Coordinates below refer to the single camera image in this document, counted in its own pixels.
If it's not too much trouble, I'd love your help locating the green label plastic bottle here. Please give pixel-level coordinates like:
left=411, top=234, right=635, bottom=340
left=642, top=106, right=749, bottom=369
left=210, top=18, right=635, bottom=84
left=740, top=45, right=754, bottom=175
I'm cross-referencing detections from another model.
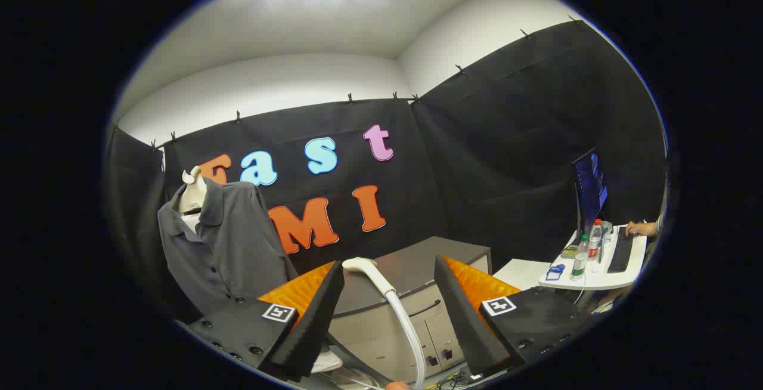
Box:
left=570, top=234, right=590, bottom=281

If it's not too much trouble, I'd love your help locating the row of black backdrop clips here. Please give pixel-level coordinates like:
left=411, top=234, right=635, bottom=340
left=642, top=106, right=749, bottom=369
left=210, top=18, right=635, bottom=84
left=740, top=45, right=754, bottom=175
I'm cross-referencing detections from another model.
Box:
left=113, top=14, right=582, bottom=152

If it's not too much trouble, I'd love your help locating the white steamer hose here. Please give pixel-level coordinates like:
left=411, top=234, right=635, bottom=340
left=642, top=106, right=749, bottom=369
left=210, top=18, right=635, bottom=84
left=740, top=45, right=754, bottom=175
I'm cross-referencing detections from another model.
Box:
left=384, top=292, right=427, bottom=390

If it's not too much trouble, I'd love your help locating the white computer desk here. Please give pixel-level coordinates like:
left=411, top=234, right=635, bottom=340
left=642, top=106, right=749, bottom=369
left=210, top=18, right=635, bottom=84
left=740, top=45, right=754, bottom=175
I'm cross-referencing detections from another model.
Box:
left=539, top=226, right=647, bottom=290

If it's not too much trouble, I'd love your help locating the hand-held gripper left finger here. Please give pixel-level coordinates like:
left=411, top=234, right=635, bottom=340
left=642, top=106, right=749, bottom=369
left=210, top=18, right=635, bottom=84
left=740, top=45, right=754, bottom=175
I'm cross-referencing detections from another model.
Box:
left=179, top=261, right=346, bottom=383

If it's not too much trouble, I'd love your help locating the computer monitor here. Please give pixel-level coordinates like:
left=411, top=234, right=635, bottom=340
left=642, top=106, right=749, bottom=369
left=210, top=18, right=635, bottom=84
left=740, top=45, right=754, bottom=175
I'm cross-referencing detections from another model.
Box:
left=572, top=148, right=610, bottom=242

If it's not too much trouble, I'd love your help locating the grey cabinet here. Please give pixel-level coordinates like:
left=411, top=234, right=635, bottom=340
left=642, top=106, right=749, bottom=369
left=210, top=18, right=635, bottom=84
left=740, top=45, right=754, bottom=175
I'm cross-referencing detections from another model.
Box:
left=331, top=236, right=492, bottom=382

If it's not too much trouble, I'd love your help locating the grey button-up shirt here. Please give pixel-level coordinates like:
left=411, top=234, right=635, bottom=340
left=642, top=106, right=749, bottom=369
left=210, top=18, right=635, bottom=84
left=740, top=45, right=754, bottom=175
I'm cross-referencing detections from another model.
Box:
left=158, top=178, right=299, bottom=319

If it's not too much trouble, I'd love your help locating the black keyboard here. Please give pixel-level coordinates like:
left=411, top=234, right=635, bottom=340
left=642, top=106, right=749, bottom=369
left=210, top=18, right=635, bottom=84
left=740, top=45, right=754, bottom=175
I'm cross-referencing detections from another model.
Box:
left=607, top=227, right=634, bottom=273

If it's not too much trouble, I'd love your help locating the cream mannequin torso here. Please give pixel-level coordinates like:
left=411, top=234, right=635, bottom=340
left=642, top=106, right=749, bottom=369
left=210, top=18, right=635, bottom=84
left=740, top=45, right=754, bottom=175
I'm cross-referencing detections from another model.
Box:
left=179, top=166, right=208, bottom=234

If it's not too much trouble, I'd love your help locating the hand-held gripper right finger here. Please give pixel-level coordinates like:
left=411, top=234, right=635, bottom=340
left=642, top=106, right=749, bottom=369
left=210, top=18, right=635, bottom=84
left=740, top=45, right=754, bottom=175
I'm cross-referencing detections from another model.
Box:
left=433, top=255, right=600, bottom=382

